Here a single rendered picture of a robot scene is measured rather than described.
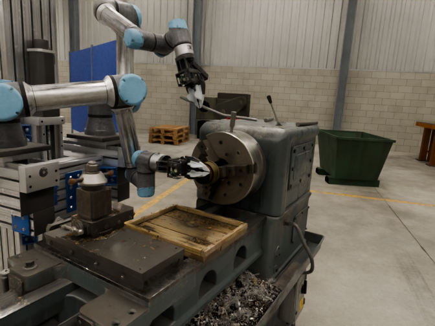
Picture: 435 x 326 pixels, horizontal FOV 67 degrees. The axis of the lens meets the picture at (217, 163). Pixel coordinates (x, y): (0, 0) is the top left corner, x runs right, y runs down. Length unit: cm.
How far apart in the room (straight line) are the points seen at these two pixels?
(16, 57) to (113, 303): 111
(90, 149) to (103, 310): 103
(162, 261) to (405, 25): 1135
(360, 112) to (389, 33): 240
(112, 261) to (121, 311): 13
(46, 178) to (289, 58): 1051
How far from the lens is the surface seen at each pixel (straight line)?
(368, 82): 1140
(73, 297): 102
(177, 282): 88
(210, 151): 136
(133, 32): 140
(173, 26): 142
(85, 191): 97
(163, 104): 1231
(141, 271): 82
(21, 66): 163
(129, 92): 127
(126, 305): 84
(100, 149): 167
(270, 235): 153
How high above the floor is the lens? 138
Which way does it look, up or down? 12 degrees down
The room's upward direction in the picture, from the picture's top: 3 degrees clockwise
